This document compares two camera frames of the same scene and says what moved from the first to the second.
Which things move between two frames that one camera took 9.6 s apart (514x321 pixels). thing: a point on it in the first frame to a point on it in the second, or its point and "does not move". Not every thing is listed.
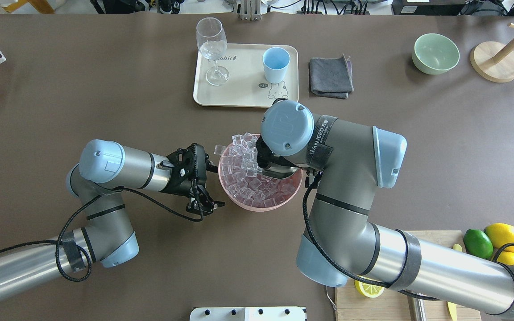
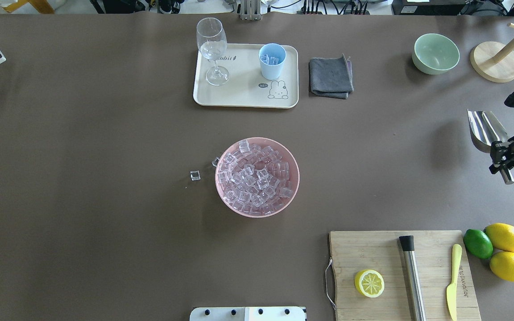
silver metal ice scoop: (276, 172) to (489, 127)
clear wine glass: (212, 40) does not move
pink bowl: (245, 182) does not move
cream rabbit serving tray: (247, 85) does not move
